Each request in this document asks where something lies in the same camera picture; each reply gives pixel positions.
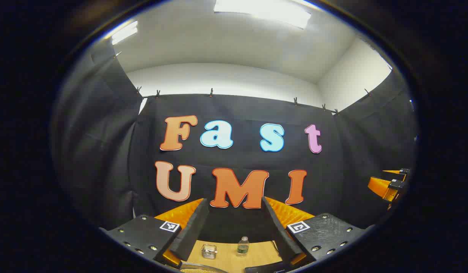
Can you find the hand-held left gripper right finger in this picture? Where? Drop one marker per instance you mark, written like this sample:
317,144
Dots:
281,235

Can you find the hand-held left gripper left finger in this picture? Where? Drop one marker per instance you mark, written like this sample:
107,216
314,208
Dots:
192,231

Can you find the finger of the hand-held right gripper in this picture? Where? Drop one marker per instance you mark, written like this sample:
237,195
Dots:
404,172
380,187

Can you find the black induction cooktop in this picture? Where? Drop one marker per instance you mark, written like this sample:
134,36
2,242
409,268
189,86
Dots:
264,269

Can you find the clear plastic water bottle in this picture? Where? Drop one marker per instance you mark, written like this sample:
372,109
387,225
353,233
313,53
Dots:
243,246

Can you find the row of black cloth clips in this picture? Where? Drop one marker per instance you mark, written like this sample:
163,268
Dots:
211,92

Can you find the small ceiling light panel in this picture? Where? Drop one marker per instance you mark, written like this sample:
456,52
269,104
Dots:
124,33

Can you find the large ceiling light panel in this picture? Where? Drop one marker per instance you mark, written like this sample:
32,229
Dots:
264,11

